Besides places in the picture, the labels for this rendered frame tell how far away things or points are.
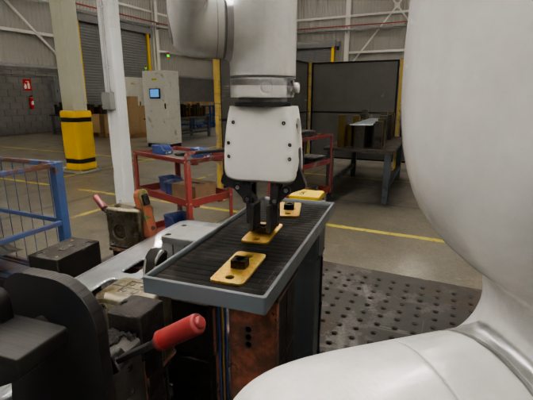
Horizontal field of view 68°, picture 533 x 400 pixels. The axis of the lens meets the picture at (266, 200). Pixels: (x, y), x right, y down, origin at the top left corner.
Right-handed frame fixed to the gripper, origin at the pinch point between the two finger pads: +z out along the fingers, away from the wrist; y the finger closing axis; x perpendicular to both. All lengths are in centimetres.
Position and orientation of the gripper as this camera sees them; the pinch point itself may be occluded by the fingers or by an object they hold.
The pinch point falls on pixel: (262, 215)
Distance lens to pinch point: 55.5
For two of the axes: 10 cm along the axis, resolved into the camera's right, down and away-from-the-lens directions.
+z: 0.0, 9.7, 2.6
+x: -2.8, 2.5, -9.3
